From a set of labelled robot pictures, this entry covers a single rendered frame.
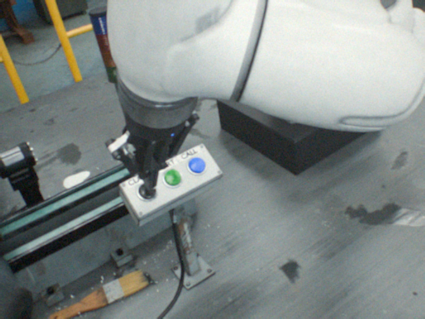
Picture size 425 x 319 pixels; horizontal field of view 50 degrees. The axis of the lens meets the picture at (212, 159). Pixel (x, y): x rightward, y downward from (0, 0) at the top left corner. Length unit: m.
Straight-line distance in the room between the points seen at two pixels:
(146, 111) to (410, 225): 0.73
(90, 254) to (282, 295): 0.42
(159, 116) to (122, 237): 0.60
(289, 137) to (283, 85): 0.74
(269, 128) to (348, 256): 0.38
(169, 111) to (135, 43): 0.11
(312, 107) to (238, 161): 0.85
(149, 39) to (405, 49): 0.21
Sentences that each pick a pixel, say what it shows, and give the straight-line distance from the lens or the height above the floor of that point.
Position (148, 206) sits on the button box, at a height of 1.05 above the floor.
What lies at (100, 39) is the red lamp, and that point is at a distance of 1.22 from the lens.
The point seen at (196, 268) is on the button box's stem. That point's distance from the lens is 0.96.
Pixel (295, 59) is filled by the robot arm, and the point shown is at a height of 1.38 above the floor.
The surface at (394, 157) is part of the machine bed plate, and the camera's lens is 1.24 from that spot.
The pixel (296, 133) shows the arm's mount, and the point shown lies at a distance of 1.13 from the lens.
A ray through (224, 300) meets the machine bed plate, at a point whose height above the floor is 0.80.
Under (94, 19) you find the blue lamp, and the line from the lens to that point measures 1.21.
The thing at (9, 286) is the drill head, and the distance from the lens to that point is 0.71.
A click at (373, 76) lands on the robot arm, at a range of 0.40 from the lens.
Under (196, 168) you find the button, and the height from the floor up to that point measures 1.07.
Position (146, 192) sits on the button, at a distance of 0.77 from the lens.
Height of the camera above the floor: 1.54
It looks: 36 degrees down
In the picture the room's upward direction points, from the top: 10 degrees counter-clockwise
